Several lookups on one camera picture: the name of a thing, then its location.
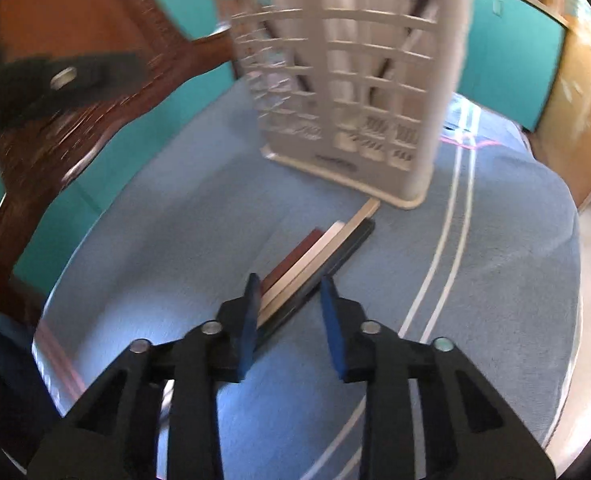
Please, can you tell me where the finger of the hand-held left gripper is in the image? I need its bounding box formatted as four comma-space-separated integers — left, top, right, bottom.
0, 50, 145, 133

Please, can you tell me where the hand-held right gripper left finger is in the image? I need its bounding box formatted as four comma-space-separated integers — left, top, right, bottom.
28, 272, 264, 480

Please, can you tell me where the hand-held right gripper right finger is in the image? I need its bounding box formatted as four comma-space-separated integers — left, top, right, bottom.
319, 275, 559, 480

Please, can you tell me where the white chopstick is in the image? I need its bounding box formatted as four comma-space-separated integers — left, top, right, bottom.
258, 220, 346, 318

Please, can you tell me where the dark red chopstick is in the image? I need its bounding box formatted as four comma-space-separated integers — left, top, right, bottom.
260, 227, 323, 293

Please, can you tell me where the beige chopstick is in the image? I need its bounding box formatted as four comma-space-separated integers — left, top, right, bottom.
258, 197, 381, 328

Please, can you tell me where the beige plastic chopstick basket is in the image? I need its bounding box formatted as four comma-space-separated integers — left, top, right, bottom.
203, 0, 476, 211

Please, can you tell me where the carved wooden chair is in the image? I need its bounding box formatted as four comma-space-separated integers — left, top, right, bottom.
0, 0, 239, 321

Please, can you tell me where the blue striped towel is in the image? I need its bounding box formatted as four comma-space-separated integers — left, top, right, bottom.
33, 77, 581, 480

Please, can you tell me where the wooden framed glass door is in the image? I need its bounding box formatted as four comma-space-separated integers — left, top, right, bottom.
525, 0, 591, 211

